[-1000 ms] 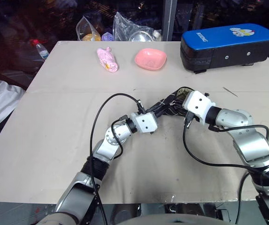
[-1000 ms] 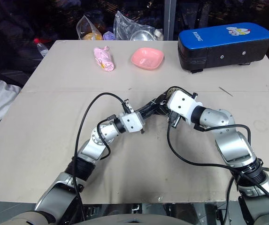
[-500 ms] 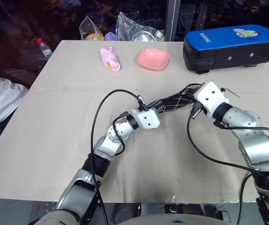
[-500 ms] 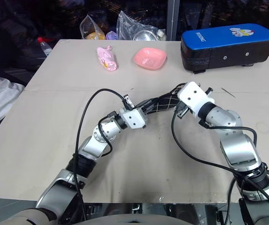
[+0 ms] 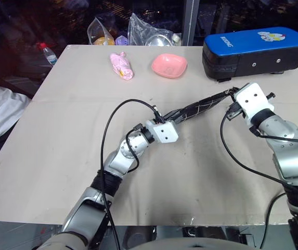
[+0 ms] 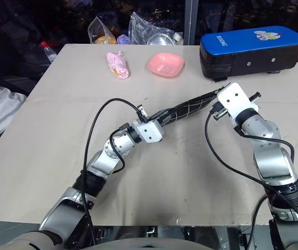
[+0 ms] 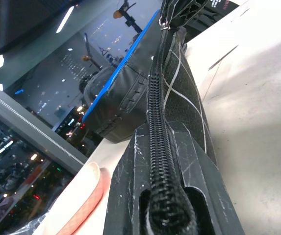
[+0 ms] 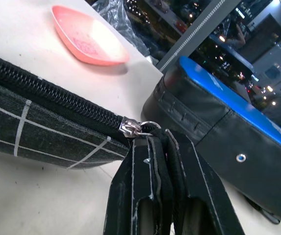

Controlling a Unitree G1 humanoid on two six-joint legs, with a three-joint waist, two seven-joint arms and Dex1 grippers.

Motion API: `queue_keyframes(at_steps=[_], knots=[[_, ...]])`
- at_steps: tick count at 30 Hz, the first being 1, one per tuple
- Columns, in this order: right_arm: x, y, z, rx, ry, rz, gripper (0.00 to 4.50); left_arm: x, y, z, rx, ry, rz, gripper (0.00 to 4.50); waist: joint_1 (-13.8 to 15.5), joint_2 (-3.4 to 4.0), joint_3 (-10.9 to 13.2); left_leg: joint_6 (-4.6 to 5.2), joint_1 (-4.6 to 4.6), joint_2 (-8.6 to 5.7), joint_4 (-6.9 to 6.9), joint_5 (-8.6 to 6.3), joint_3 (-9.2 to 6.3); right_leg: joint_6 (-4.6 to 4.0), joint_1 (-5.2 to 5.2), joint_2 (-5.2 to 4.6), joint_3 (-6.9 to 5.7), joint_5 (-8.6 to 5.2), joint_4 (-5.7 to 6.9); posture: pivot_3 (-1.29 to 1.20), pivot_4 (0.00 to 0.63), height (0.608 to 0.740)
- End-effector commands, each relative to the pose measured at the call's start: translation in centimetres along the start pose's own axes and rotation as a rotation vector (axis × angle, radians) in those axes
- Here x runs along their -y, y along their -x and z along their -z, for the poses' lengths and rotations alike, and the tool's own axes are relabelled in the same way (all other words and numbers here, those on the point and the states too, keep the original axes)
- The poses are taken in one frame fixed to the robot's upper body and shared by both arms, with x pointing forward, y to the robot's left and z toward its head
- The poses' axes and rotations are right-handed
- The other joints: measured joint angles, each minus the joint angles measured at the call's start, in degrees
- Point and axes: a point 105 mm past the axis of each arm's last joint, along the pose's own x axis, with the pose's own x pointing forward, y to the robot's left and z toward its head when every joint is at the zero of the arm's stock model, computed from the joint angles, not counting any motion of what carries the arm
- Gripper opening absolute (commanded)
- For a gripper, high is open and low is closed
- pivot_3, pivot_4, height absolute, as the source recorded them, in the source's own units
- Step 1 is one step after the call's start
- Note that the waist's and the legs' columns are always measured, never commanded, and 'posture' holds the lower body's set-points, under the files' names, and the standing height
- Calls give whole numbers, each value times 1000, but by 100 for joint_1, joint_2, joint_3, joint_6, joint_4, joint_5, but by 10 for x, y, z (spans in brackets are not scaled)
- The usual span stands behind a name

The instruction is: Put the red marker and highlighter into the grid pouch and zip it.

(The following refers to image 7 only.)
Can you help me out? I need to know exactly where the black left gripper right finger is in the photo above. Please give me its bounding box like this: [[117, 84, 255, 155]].
[[169, 121, 245, 235]]

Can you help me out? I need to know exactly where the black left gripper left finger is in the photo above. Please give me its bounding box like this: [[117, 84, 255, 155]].
[[103, 123, 155, 235]]

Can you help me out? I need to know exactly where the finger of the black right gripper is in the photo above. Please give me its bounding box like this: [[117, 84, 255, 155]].
[[177, 0, 210, 25]]

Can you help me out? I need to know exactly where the black grid pouch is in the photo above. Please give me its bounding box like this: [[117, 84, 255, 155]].
[[140, 0, 219, 235]]

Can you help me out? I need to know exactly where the pink plastic bowl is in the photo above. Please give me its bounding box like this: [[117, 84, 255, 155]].
[[58, 161, 112, 235]]

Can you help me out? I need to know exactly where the clear crumpled plastic bag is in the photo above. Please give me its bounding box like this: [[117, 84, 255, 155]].
[[6, 212, 48, 235]]

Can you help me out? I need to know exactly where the blue and black padded box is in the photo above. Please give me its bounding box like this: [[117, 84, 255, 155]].
[[82, 0, 240, 143]]

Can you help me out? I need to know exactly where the grey metal pole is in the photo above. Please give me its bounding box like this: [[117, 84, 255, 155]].
[[0, 75, 88, 176]]

